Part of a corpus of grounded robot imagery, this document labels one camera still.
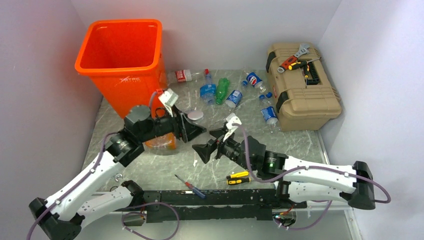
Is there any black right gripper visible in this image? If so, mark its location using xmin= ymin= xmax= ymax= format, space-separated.
xmin=192 ymin=127 xmax=254 ymax=172

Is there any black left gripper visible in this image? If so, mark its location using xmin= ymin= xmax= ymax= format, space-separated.
xmin=137 ymin=103 xmax=206 ymax=143

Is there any clear jar silver lid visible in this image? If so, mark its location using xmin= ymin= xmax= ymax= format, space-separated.
xmin=187 ymin=110 xmax=205 ymax=125

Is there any blue label clear bottle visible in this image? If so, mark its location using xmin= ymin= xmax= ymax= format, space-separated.
xmin=225 ymin=90 xmax=243 ymax=108

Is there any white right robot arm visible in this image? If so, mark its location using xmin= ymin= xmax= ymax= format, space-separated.
xmin=192 ymin=128 xmax=377 ymax=210

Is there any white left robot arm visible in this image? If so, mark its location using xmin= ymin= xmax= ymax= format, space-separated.
xmin=29 ymin=105 xmax=206 ymax=240

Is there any orange plastic bin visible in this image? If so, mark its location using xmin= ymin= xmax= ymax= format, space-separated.
xmin=74 ymin=19 xmax=168 ymax=118

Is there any crushed orange label bottle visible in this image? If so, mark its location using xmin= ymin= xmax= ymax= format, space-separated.
xmin=144 ymin=133 xmax=178 ymax=156

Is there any blue label crushed bottle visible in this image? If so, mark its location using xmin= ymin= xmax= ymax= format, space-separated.
xmin=199 ymin=73 xmax=216 ymax=105

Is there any red label clear bottle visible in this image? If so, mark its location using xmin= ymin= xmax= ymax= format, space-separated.
xmin=167 ymin=68 xmax=209 ymax=84

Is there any black yellow screwdriver on table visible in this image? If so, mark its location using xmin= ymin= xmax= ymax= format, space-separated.
xmin=226 ymin=177 xmax=252 ymax=186

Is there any red blue screwdriver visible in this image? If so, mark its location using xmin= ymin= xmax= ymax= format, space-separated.
xmin=174 ymin=174 xmax=206 ymax=199

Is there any green plastic bottle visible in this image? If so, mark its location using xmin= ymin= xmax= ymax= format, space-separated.
xmin=215 ymin=77 xmax=230 ymax=105

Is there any pepsi label bottle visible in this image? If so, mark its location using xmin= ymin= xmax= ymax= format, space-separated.
xmin=243 ymin=71 xmax=267 ymax=93

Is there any tan plastic toolbox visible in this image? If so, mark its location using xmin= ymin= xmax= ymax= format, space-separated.
xmin=265 ymin=42 xmax=342 ymax=132

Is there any yellow black screwdriver on toolbox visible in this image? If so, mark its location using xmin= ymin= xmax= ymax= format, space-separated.
xmin=288 ymin=57 xmax=320 ymax=70

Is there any silver adjustable wrench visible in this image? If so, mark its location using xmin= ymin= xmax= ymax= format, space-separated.
xmin=293 ymin=43 xmax=310 ymax=59

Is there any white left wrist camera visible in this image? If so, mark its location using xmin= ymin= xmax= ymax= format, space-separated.
xmin=158 ymin=88 xmax=179 ymax=117

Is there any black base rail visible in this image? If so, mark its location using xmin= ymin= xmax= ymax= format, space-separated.
xmin=123 ymin=188 xmax=307 ymax=223

